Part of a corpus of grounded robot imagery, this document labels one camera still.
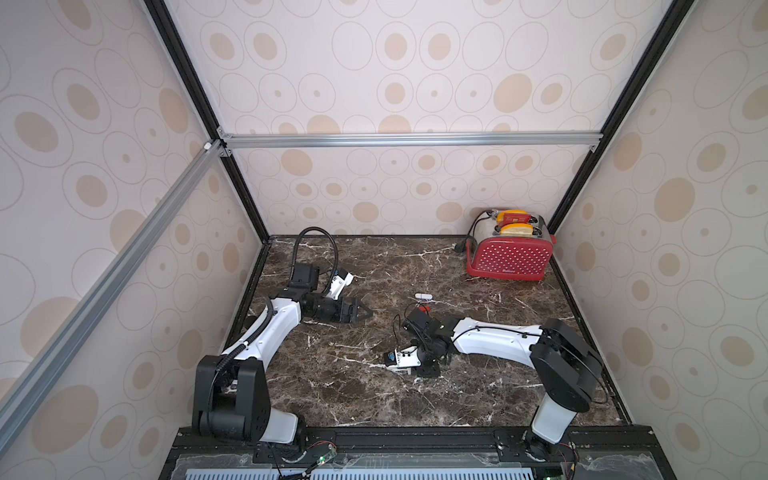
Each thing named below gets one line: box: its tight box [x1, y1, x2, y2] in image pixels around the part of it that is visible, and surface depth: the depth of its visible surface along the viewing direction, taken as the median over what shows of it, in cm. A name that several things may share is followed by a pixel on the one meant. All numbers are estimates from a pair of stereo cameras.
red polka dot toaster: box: [466, 209, 556, 281], surface depth 100 cm
